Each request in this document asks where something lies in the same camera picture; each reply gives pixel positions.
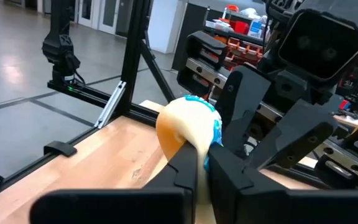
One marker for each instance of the black table clamp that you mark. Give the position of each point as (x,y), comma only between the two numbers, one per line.
(60,148)

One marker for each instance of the blue iced toy donut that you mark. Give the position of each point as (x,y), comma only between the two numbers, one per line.
(185,124)

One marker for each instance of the red storage bin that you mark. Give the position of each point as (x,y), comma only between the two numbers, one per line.
(238,27)

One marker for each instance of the shelf with parts bins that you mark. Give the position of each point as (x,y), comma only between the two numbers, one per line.
(238,46)

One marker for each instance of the wooden workbench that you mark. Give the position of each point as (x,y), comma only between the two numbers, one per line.
(353,121)

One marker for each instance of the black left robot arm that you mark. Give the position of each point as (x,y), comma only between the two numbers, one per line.
(353,9)

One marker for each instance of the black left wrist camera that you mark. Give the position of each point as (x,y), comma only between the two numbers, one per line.
(322,43)

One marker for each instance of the silver corner bracket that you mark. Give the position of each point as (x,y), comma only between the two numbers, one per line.
(110,104)

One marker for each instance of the white double door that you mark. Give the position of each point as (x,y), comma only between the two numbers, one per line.
(99,14)

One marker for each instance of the black aluminium table frame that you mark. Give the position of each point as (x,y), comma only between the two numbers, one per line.
(135,62)

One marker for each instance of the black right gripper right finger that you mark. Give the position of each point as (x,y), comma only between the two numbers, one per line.
(291,207)

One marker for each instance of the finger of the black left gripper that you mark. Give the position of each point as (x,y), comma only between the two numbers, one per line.
(241,102)
(297,133)

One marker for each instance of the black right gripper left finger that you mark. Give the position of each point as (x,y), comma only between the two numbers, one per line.
(120,205)

